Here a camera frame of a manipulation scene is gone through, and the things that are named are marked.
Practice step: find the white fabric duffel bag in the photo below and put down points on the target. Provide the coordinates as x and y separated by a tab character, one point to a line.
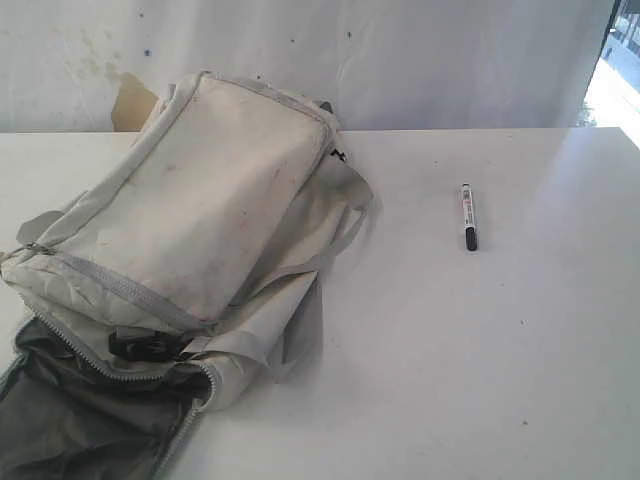
161	292

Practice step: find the black and white marker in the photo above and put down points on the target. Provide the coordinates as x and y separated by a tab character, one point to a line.
469	221

